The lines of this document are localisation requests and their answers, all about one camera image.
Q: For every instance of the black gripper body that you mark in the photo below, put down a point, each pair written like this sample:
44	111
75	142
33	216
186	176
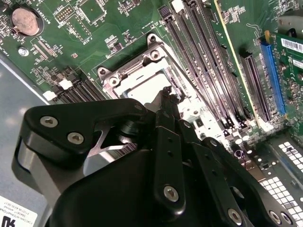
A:
113	201

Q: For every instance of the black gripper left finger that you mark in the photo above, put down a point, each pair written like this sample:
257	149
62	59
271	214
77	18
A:
99	111

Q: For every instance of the metal socket cover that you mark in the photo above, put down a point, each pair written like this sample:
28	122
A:
129	68

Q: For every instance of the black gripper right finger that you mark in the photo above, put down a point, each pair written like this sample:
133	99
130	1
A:
213	170

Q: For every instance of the metal locking lever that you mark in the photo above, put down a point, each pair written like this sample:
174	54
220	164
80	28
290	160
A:
183	72

